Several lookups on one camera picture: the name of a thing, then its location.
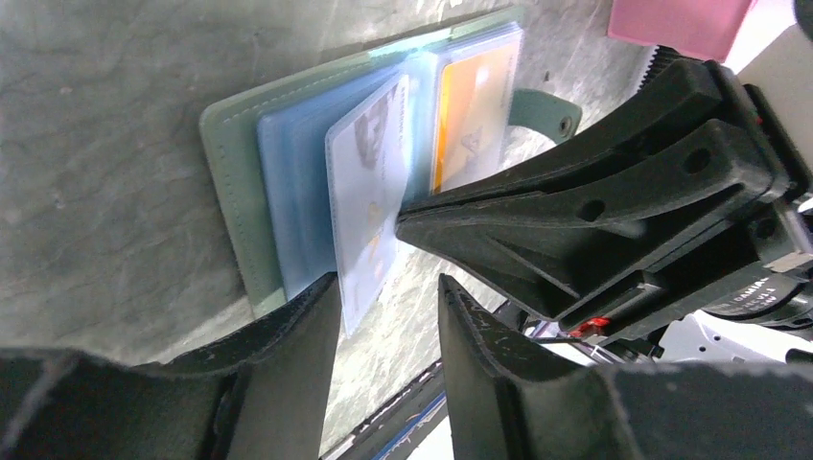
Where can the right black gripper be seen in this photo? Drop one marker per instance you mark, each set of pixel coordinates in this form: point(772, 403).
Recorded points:
point(684, 198)

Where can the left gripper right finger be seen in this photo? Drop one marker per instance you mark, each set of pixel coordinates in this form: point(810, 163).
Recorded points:
point(510, 398)

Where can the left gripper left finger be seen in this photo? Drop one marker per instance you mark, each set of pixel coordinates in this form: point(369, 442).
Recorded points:
point(258, 393)

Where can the green card holder wallet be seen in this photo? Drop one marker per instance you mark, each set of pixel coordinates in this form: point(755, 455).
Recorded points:
point(266, 147)

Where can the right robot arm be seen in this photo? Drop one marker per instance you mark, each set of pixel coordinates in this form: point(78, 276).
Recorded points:
point(784, 67)

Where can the orange credit card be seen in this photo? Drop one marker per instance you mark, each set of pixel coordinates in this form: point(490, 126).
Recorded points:
point(475, 98)

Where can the pink plastic tray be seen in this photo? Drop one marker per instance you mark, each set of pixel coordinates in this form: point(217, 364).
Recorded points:
point(702, 29)

